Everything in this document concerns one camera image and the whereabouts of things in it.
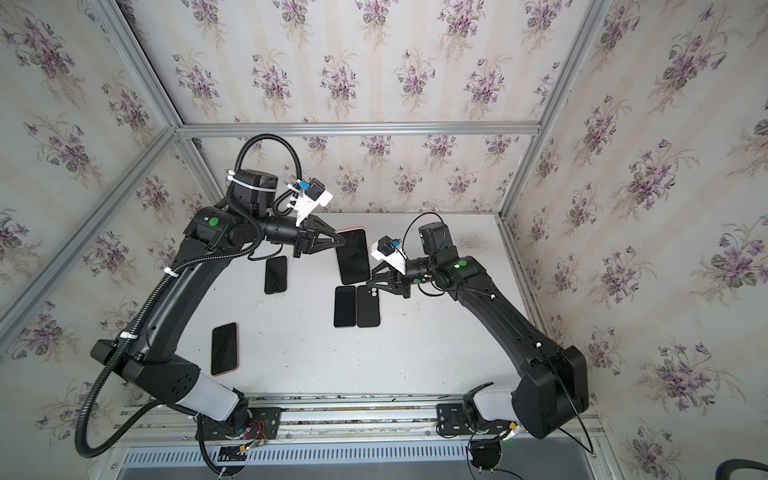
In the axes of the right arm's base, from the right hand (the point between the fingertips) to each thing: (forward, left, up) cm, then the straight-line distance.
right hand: (368, 278), depth 71 cm
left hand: (+2, +5, +13) cm, 14 cm away
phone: (0, +3, +9) cm, 9 cm away
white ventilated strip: (-32, -17, -27) cm, 45 cm away
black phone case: (+6, +2, -25) cm, 26 cm away
